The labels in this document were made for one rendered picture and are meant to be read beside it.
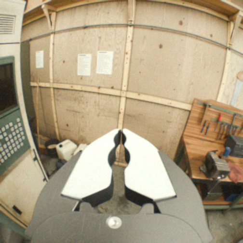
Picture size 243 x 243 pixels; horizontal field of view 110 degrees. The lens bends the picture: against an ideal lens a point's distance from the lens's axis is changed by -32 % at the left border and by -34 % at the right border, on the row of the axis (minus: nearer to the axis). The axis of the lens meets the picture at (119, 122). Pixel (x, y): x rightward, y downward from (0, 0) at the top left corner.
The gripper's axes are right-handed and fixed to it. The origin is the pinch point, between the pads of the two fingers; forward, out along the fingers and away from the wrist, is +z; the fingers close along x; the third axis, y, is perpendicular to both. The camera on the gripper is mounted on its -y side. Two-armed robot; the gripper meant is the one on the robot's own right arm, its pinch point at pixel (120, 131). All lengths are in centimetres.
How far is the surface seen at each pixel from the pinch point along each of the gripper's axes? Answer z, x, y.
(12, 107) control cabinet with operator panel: 45, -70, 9
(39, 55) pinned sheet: 184, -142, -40
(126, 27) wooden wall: 148, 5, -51
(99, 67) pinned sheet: 155, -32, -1
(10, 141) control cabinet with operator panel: 36, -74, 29
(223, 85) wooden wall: 114, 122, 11
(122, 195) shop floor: 83, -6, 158
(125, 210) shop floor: 60, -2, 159
